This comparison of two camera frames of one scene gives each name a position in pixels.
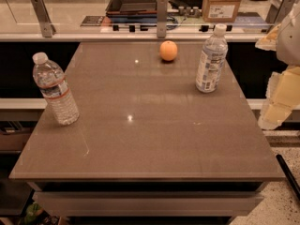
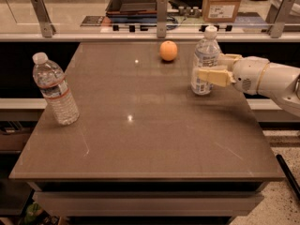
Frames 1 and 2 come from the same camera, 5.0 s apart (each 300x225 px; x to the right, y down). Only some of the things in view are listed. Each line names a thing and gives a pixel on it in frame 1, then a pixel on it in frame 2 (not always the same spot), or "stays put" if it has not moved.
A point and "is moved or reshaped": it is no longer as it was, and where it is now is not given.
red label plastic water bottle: x=51 y=78 stays put
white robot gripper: x=289 y=41 → x=248 y=74
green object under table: x=32 y=210 stays put
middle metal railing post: x=161 y=16 stays put
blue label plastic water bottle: x=212 y=61 is moved or reshaped
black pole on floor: x=292 y=183 stays put
